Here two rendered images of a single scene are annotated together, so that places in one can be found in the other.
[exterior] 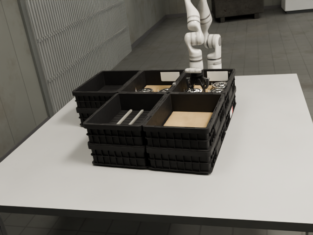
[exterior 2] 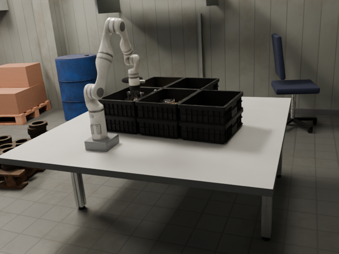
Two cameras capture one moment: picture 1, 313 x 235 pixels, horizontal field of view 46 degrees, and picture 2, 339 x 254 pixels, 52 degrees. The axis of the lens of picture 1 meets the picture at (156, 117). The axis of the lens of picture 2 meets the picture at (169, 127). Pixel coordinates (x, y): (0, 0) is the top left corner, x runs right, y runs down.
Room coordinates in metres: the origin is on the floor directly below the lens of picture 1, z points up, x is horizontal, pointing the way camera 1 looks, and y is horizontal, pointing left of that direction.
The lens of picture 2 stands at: (4.31, 0.20, 1.47)
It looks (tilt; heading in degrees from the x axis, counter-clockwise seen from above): 19 degrees down; 186
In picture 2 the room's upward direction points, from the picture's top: 4 degrees counter-clockwise
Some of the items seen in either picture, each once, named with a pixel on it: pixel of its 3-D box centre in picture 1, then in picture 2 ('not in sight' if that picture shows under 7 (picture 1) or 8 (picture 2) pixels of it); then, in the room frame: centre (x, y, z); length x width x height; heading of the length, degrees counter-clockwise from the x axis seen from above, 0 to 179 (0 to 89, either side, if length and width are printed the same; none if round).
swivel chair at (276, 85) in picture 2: not in sight; (292, 82); (0.12, 1.28, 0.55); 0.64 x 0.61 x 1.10; 65
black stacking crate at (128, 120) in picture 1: (129, 118); (192, 90); (1.69, 0.14, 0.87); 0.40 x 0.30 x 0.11; 158
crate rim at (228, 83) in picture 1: (204, 81); (130, 94); (1.95, -0.29, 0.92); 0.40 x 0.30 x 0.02; 158
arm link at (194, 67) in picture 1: (195, 65); (135, 79); (1.95, -0.25, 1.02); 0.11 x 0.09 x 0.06; 154
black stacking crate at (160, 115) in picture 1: (187, 120); (158, 89); (1.58, -0.14, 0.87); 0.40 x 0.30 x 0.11; 158
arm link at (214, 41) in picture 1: (213, 47); (94, 98); (2.35, -0.43, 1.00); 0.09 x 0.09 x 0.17; 60
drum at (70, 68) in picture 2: not in sight; (80, 86); (-0.68, -1.59, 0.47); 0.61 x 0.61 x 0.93
